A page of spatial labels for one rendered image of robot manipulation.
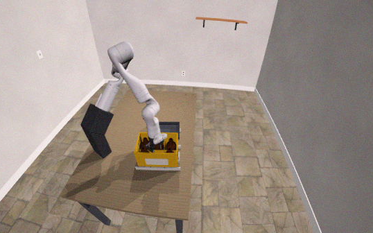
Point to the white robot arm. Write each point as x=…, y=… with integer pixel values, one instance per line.
x=119, y=54

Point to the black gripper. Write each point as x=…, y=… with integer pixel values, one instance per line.
x=151, y=145

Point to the yellow bottle crate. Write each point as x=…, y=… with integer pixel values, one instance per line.
x=159, y=158

